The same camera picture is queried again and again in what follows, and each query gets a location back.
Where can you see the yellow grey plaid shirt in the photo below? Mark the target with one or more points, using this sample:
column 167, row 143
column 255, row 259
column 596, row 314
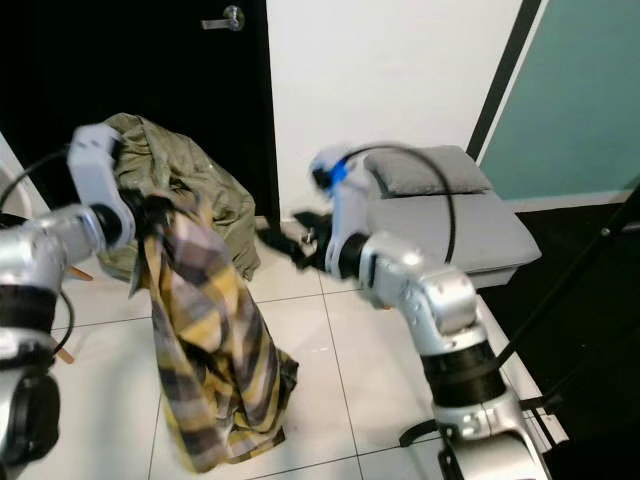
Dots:
column 210, row 340

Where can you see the olive green sack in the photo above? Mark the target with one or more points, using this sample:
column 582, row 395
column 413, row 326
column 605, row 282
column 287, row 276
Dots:
column 200, row 170

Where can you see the grey cushion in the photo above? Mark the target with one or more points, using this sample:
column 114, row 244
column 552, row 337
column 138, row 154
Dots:
column 440, row 170

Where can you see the black door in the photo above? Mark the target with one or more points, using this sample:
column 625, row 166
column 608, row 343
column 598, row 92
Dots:
column 100, row 60

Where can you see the grey upholstered footstool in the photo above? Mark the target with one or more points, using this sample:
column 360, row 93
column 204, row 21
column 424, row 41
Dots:
column 500, row 235

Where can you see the black clothes rack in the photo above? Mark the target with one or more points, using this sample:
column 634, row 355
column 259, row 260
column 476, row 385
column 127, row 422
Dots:
column 590, row 250

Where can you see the black floor rug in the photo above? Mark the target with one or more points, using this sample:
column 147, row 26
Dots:
column 600, row 380

